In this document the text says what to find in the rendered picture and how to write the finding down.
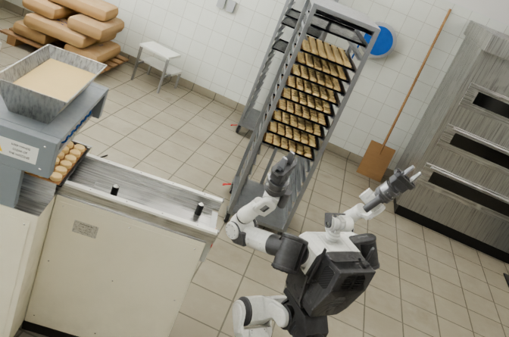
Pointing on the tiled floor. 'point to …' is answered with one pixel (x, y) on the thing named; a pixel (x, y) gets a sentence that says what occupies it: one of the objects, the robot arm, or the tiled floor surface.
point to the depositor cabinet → (21, 254)
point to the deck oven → (465, 149)
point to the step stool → (158, 61)
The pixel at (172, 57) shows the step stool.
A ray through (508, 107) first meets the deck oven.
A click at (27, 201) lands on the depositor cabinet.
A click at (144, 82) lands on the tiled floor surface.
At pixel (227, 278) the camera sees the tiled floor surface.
